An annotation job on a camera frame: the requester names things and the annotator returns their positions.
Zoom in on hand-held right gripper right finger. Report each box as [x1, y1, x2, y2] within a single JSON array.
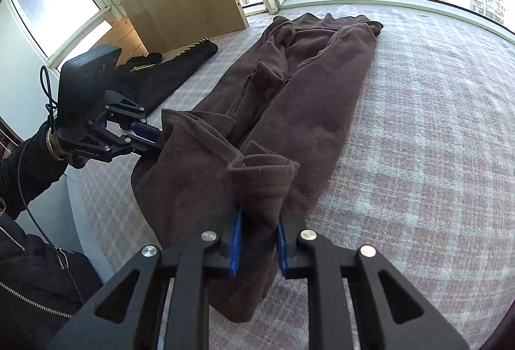
[[277, 213, 469, 350]]

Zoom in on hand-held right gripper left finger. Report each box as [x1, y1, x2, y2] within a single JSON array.
[[48, 209, 243, 350]]

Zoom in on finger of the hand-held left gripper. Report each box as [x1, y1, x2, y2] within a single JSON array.
[[104, 100, 165, 145], [105, 124, 164, 158]]

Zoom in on brown fleece garment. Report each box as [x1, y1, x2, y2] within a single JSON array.
[[131, 12, 384, 323]]

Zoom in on person's left forearm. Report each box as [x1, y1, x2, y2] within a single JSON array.
[[0, 121, 67, 220]]

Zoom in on person's left hand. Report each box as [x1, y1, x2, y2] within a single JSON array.
[[62, 151, 94, 170]]

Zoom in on pine plank board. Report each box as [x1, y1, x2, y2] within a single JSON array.
[[102, 14, 147, 65]]

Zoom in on black pants with yellow stripes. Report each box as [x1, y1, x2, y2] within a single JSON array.
[[115, 37, 219, 113]]

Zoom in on pink checked blanket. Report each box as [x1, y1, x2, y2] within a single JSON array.
[[76, 6, 515, 350]]

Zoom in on thin black cable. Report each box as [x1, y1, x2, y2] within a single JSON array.
[[17, 66, 87, 304]]

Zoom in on beige bracelet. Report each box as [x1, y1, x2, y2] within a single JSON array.
[[45, 127, 67, 161]]

